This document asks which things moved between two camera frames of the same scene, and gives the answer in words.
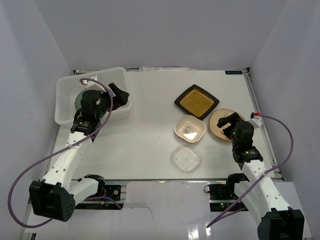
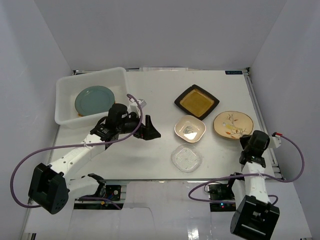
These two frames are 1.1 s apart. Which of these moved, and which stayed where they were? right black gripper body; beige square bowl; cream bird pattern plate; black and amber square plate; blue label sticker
Moved: right black gripper body; cream bird pattern plate
Stayed: blue label sticker; black and amber square plate; beige square bowl
